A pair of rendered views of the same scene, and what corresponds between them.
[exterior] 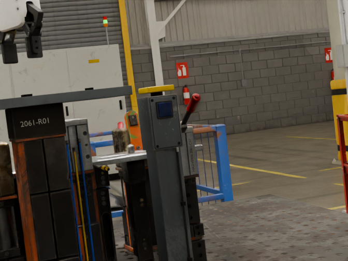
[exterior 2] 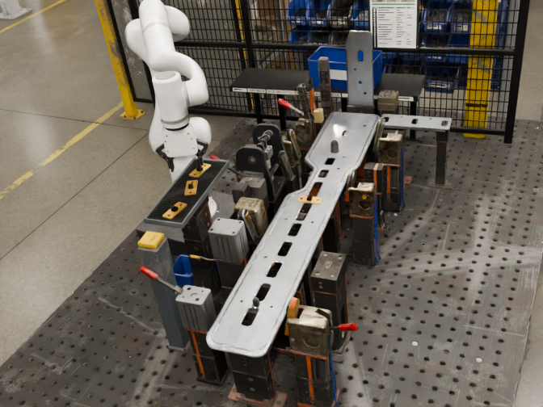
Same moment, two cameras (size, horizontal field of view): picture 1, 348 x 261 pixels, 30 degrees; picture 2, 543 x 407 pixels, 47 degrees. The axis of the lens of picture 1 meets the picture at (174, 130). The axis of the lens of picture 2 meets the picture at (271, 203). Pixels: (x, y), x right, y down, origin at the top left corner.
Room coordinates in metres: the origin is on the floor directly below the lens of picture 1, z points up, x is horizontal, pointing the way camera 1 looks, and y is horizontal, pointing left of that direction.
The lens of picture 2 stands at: (2.72, -0.72, 2.28)
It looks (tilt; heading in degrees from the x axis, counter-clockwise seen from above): 35 degrees down; 137
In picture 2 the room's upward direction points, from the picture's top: 8 degrees counter-clockwise
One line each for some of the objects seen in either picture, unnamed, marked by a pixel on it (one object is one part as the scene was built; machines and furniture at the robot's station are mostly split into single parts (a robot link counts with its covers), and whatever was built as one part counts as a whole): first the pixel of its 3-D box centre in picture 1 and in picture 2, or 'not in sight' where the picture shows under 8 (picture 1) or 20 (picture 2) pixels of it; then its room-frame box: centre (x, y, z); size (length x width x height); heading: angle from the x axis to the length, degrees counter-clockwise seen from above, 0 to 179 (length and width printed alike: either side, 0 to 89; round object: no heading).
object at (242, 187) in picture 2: not in sight; (247, 230); (1.33, 0.44, 0.90); 0.05 x 0.05 x 0.40; 22
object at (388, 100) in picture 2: not in sight; (388, 130); (1.34, 1.34, 0.88); 0.08 x 0.08 x 0.36; 22
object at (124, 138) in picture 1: (134, 189); (314, 358); (1.89, 0.14, 0.88); 0.15 x 0.11 x 0.36; 22
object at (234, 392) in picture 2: not in sight; (251, 366); (1.74, 0.03, 0.84); 0.18 x 0.06 x 0.29; 22
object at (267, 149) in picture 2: not in sight; (267, 190); (1.27, 0.62, 0.94); 0.18 x 0.13 x 0.49; 112
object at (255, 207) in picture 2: (2, 229); (256, 246); (1.41, 0.40, 0.89); 0.13 x 0.11 x 0.38; 22
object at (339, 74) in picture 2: not in sight; (345, 68); (1.07, 1.40, 1.09); 0.30 x 0.17 x 0.13; 16
